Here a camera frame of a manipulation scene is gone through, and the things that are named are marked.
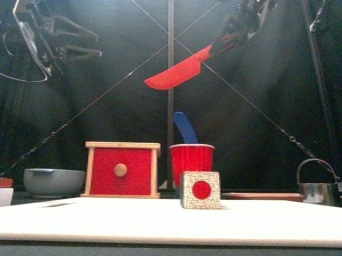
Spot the blue toy utensil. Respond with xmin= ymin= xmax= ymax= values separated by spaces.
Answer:
xmin=172 ymin=111 xmax=200 ymax=145

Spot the diagonal brace wire with turnbuckle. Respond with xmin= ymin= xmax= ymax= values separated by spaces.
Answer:
xmin=128 ymin=0 xmax=318 ymax=158

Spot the thin left wrist cable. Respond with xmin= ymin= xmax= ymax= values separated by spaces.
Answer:
xmin=0 ymin=31 xmax=49 ymax=84

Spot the brown wooden board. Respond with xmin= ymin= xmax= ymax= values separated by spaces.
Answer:
xmin=220 ymin=192 xmax=307 ymax=202

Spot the grey bowl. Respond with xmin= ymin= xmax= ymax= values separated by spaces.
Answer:
xmin=22 ymin=167 xmax=87 ymax=200

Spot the red and white container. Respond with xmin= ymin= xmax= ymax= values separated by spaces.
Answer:
xmin=0 ymin=177 xmax=14 ymax=207

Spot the speckled sushi roll red centre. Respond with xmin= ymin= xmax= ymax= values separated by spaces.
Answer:
xmin=179 ymin=170 xmax=223 ymax=210

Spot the white cutting board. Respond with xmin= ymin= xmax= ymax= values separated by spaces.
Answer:
xmin=0 ymin=196 xmax=342 ymax=249

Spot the red plastic cup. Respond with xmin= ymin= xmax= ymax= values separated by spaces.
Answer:
xmin=168 ymin=143 xmax=216 ymax=198

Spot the vertical metal frame pole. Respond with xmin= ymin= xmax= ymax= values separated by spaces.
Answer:
xmin=165 ymin=0 xmax=176 ymax=192

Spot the dark slanted frame pole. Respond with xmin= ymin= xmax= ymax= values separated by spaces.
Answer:
xmin=300 ymin=0 xmax=339 ymax=161

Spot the small metal pail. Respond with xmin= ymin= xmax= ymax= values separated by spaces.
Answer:
xmin=295 ymin=158 xmax=342 ymax=207

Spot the red toy knife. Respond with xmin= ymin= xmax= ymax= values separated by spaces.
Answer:
xmin=143 ymin=35 xmax=233 ymax=91

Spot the wooden box with red drawer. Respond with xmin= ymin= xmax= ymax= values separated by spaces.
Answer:
xmin=80 ymin=141 xmax=163 ymax=200

